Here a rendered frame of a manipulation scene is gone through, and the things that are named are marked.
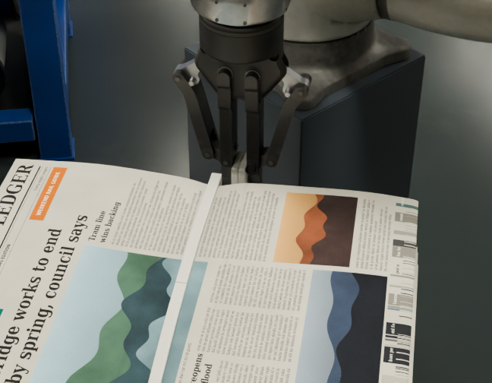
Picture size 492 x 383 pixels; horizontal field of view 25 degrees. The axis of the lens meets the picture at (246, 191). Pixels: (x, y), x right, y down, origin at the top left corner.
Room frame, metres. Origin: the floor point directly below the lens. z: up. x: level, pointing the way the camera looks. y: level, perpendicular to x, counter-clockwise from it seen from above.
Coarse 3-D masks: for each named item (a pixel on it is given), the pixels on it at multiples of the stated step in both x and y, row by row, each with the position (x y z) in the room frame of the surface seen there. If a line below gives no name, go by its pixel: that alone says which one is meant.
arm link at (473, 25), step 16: (384, 0) 0.99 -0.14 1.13; (400, 0) 0.98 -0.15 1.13; (416, 0) 0.98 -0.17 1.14; (432, 0) 0.97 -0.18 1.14; (448, 0) 0.96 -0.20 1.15; (464, 0) 0.95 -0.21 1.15; (480, 0) 0.95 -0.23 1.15; (384, 16) 1.01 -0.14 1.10; (400, 16) 1.00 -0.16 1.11; (416, 16) 0.98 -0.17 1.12; (432, 16) 0.97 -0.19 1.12; (448, 16) 0.96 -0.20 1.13; (464, 16) 0.96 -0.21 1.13; (480, 16) 0.95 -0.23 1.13; (432, 32) 1.00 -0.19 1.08; (448, 32) 0.98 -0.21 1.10; (464, 32) 0.97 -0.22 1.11; (480, 32) 0.96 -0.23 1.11
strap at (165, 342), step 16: (208, 192) 0.76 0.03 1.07; (208, 208) 0.73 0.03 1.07; (192, 240) 0.69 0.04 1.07; (192, 256) 0.67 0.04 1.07; (176, 288) 0.63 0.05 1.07; (176, 304) 0.61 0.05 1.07; (176, 320) 0.60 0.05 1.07; (160, 336) 0.58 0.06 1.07; (160, 352) 0.57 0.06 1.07; (160, 368) 0.55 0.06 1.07
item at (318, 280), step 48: (288, 192) 0.77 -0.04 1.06; (336, 192) 0.76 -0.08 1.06; (240, 240) 0.70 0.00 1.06; (288, 240) 0.70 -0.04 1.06; (336, 240) 0.70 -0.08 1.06; (384, 240) 0.70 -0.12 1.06; (240, 288) 0.65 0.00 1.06; (288, 288) 0.64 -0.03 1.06; (336, 288) 0.64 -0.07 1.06; (384, 288) 0.64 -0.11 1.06; (240, 336) 0.59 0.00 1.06; (288, 336) 0.59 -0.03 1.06; (336, 336) 0.59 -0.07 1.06; (384, 336) 0.59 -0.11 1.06
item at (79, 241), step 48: (0, 192) 0.76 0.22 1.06; (48, 192) 0.76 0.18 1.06; (96, 192) 0.76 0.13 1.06; (144, 192) 0.77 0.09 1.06; (0, 240) 0.70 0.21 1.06; (48, 240) 0.70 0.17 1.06; (96, 240) 0.70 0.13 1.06; (144, 240) 0.70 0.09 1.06; (0, 288) 0.64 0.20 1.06; (48, 288) 0.64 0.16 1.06; (96, 288) 0.64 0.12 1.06; (144, 288) 0.65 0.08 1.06; (0, 336) 0.59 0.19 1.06; (48, 336) 0.59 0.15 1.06; (96, 336) 0.59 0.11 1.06
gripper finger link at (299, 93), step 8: (296, 88) 0.83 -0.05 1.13; (304, 88) 0.83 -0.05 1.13; (296, 96) 0.83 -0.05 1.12; (304, 96) 0.83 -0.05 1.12; (288, 104) 0.83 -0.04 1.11; (296, 104) 0.83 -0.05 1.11; (280, 112) 0.83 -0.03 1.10; (288, 112) 0.83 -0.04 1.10; (280, 120) 0.83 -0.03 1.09; (288, 120) 0.83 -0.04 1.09; (280, 128) 0.83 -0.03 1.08; (288, 128) 0.83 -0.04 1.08; (280, 136) 0.83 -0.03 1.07; (272, 144) 0.84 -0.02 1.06; (280, 144) 0.83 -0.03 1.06; (272, 152) 0.84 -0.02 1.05; (280, 152) 0.83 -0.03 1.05; (272, 160) 0.84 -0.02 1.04
